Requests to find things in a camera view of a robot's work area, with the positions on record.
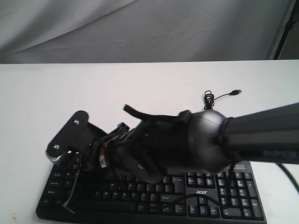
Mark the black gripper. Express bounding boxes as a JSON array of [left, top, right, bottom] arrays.
[[62, 122, 164, 214]]

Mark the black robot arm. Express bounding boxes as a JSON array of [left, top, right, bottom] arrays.
[[64, 103, 299, 213]]

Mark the black acer keyboard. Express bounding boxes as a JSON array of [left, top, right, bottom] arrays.
[[36, 161, 266, 224]]

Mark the grey backdrop cloth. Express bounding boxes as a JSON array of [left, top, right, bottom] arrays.
[[0, 0, 295, 64]]

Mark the black stand pole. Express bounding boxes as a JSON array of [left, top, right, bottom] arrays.
[[273, 0, 299, 60]]

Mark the black usb cable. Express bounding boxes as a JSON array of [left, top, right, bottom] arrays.
[[201, 89, 243, 112]]

